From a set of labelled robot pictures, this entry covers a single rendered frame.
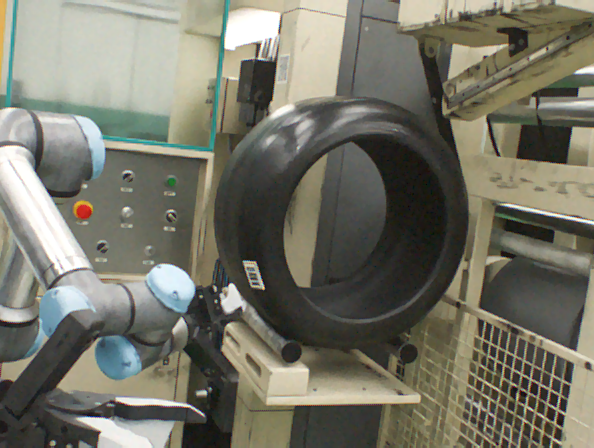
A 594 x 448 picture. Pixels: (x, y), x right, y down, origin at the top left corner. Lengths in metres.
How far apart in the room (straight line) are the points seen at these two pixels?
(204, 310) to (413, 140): 0.59
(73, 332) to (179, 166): 1.40
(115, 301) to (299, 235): 0.91
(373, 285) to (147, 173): 0.70
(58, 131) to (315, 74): 0.77
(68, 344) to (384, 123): 0.98
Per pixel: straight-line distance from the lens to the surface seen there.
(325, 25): 1.89
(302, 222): 1.88
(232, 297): 1.38
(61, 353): 0.72
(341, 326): 1.57
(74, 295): 1.02
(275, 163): 1.46
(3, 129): 1.27
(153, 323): 1.10
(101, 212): 2.07
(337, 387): 1.67
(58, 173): 1.34
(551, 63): 1.65
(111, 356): 1.16
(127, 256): 2.10
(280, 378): 1.55
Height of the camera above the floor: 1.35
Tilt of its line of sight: 7 degrees down
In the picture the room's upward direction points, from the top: 7 degrees clockwise
